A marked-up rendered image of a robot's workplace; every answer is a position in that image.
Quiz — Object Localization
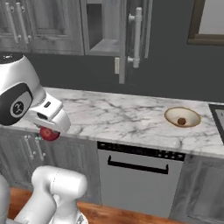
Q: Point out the long silver door handle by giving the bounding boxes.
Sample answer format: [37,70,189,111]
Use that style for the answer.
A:
[127,6,144,69]

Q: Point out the beige bowl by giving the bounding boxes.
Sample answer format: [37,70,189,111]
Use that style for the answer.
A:
[164,106,202,129]

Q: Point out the grey upper cabinet door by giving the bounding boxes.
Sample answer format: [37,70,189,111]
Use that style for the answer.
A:
[13,0,85,56]
[0,0,16,51]

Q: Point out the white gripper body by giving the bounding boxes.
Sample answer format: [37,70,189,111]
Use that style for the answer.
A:
[28,108,72,136]

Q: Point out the grey lower cabinet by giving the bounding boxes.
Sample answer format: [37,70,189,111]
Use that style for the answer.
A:
[170,153,224,224]

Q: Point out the red round fruit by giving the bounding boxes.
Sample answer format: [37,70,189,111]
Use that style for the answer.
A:
[39,126,61,142]

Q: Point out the grey lower cabinet door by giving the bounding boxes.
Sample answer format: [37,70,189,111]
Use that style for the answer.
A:
[0,127,36,188]
[33,131,102,206]

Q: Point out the small white wall plate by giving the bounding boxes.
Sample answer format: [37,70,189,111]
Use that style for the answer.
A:
[114,57,121,75]

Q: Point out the small silver cabinet handle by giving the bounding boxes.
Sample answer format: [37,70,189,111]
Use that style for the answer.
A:
[34,136,46,162]
[24,134,35,160]

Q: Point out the open grey cabinet shelf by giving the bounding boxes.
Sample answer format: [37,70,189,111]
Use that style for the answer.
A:
[80,0,127,57]

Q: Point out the grey dishwasher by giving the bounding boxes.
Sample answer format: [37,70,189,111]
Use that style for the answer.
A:
[96,141,186,219]

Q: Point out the black dishwasher handle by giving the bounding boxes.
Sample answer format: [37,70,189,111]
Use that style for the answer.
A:
[107,155,171,175]

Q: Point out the silver cabinet door handle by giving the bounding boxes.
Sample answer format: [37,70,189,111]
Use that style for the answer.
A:
[4,1,19,45]
[15,1,32,45]

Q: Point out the open grey cabinet door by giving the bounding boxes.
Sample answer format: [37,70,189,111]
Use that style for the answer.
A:
[117,0,154,85]

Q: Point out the brown framed window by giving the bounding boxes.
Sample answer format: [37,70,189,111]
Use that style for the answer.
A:
[186,0,224,46]

